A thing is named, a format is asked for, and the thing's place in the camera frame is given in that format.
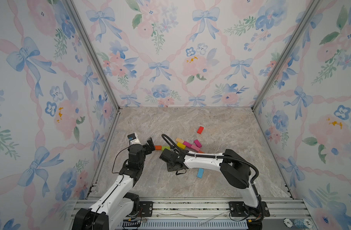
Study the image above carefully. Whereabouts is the white cable duct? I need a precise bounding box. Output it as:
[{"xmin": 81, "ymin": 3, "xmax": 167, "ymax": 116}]
[{"xmin": 116, "ymin": 219, "xmax": 249, "ymax": 230}]

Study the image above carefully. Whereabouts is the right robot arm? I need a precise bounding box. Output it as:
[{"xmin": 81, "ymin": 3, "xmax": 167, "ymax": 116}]
[{"xmin": 160, "ymin": 149, "xmax": 264, "ymax": 218}]

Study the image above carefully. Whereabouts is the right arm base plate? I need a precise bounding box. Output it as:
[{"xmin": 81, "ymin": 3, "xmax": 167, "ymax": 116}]
[{"xmin": 228, "ymin": 201, "xmax": 270, "ymax": 218}]

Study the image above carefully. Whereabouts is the green block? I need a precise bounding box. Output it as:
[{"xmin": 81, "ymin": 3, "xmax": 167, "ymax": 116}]
[{"xmin": 162, "ymin": 146, "xmax": 171, "ymax": 151}]

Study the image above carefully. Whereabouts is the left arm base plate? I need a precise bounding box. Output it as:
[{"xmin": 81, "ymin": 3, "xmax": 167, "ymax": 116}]
[{"xmin": 127, "ymin": 201, "xmax": 153, "ymax": 218}]

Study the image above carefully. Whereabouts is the tan block upper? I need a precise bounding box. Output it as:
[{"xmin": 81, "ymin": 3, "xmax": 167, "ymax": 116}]
[{"xmin": 175, "ymin": 138, "xmax": 184, "ymax": 144}]

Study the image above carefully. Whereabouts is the yellow block upper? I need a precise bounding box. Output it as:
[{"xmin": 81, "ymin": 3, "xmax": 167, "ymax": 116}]
[{"xmin": 177, "ymin": 142, "xmax": 186, "ymax": 150}]

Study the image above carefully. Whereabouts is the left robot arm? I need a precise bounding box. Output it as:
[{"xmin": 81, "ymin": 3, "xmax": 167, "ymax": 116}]
[{"xmin": 71, "ymin": 133, "xmax": 155, "ymax": 230}]

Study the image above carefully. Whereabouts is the magenta block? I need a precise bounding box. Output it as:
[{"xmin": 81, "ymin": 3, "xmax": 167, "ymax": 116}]
[
  {"xmin": 194, "ymin": 140, "xmax": 202, "ymax": 148},
  {"xmin": 183, "ymin": 141, "xmax": 192, "ymax": 148}
]

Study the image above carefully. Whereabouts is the red block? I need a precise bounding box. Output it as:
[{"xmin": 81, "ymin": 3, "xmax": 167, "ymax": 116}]
[{"xmin": 197, "ymin": 126, "xmax": 204, "ymax": 134}]

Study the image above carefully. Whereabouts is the blue block bottom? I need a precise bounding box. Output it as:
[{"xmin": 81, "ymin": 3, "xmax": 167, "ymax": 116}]
[{"xmin": 197, "ymin": 168, "xmax": 204, "ymax": 179}]

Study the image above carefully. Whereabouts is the pink block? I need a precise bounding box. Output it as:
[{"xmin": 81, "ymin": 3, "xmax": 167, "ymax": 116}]
[{"xmin": 191, "ymin": 145, "xmax": 200, "ymax": 152}]

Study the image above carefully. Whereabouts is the magenta block middle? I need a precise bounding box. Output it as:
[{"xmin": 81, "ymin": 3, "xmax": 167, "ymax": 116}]
[{"xmin": 183, "ymin": 141, "xmax": 192, "ymax": 148}]

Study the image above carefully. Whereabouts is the white blue object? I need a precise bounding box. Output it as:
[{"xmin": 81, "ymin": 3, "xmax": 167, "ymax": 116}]
[{"xmin": 283, "ymin": 218, "xmax": 313, "ymax": 229}]

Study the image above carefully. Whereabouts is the magenta block upper right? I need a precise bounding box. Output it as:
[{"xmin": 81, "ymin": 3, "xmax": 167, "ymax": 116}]
[{"xmin": 194, "ymin": 140, "xmax": 202, "ymax": 148}]

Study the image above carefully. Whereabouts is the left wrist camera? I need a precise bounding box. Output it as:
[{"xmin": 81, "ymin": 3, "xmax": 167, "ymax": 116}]
[{"xmin": 127, "ymin": 133, "xmax": 141, "ymax": 144}]

